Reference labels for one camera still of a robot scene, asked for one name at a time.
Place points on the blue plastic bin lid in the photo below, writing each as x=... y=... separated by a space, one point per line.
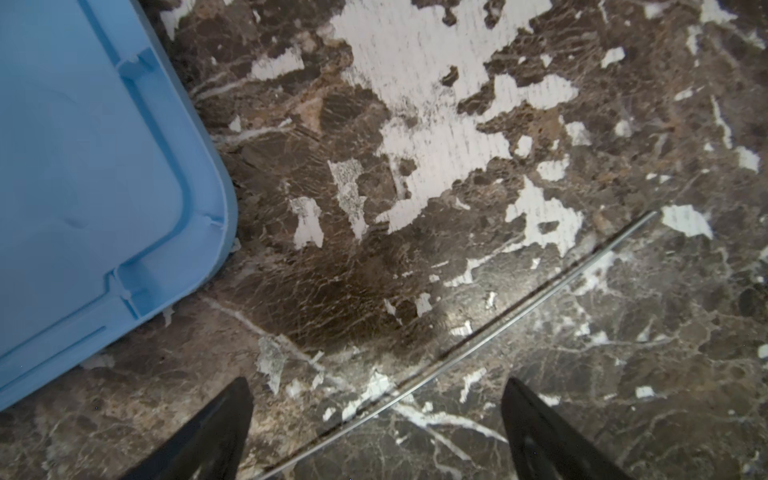
x=114 y=201

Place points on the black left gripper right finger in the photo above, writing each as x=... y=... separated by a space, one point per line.
x=543 y=445

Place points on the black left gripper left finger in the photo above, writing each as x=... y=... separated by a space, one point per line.
x=209 y=446

